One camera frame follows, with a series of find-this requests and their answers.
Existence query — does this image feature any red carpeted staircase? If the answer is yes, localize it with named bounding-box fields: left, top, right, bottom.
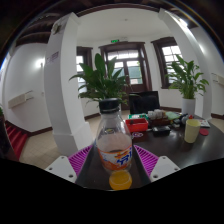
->
left=4, top=121, right=29, bottom=161

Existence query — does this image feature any tray of small jars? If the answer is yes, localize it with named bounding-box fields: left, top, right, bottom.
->
left=147, top=109, right=168, bottom=127

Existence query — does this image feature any orange drink plastic bottle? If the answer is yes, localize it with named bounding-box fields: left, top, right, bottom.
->
left=95, top=97, right=134, bottom=191

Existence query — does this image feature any red plastic box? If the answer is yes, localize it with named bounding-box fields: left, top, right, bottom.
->
left=125, top=118, right=149, bottom=134

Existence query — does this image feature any dark wooden double door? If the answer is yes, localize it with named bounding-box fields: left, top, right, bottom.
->
left=99, top=41, right=153, bottom=111

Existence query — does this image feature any small black case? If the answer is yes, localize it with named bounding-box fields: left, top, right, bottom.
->
left=152, top=125, right=172, bottom=137

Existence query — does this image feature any green folded cloth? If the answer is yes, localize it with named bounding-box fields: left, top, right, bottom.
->
left=165, top=111, right=181, bottom=121

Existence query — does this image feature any dark-framed window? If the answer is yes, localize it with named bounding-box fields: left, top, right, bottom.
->
left=75, top=46, right=94, bottom=94
left=151, top=36, right=184, bottom=89

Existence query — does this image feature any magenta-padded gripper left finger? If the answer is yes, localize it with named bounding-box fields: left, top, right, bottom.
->
left=44, top=144, right=97, bottom=186

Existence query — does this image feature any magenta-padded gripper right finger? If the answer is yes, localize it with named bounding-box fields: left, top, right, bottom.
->
left=132, top=144, right=183, bottom=186

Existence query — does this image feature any green flat box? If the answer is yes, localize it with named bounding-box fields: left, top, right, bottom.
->
left=128, top=113, right=149, bottom=121

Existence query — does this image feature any pale yellow cup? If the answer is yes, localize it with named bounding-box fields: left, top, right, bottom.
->
left=184, top=118, right=202, bottom=144

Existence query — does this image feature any leafy plant in white pot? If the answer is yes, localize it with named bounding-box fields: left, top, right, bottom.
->
left=69, top=52, right=131, bottom=104
left=165, top=54, right=210, bottom=116

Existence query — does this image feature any black office chair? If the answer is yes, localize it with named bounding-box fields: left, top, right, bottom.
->
left=129, top=90, right=161, bottom=115

